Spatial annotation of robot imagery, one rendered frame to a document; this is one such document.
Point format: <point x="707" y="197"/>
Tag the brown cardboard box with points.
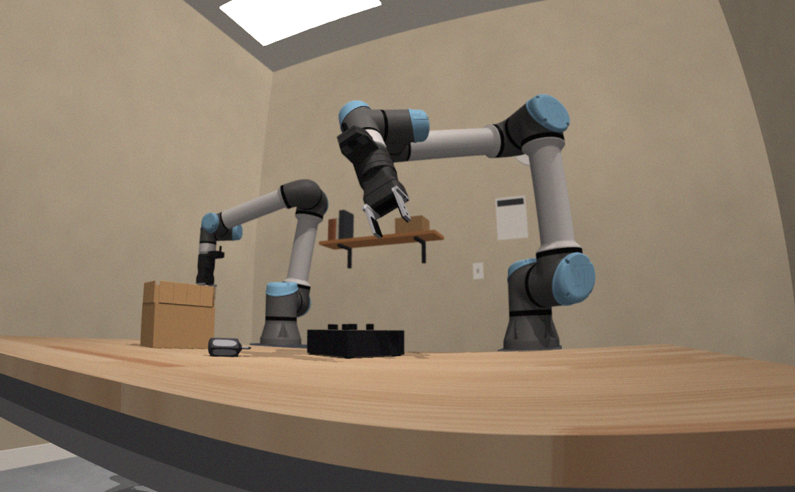
<point x="177" y="315"/>

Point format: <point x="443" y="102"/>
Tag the black screwdriver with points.
<point x="225" y="347"/>

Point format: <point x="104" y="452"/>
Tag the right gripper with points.
<point x="206" y="263"/>

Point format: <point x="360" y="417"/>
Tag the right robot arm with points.
<point x="289" y="299"/>

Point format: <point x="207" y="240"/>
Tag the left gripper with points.
<point x="376" y="174"/>

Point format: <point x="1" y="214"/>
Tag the black lighting desk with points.
<point x="350" y="342"/>

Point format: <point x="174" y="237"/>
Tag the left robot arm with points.
<point x="562" y="274"/>

